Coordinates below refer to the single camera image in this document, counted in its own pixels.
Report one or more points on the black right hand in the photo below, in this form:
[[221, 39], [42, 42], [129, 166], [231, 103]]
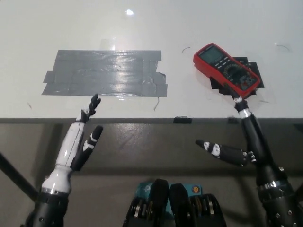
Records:
[[256, 142]]

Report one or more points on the white and black left hand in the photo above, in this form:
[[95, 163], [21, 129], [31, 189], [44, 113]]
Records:
[[71, 146]]

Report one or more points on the red digital multimeter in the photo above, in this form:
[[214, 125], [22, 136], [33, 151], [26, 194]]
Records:
[[210, 61]]

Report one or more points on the black and teal robot body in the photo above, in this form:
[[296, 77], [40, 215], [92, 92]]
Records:
[[161, 194]]

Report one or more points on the black tape patch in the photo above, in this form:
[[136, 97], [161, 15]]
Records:
[[255, 68]]

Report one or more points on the small black tape piece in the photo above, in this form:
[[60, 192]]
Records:
[[182, 120]]

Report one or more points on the grey duct tape patch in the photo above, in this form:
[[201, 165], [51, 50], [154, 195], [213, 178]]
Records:
[[101, 75]]

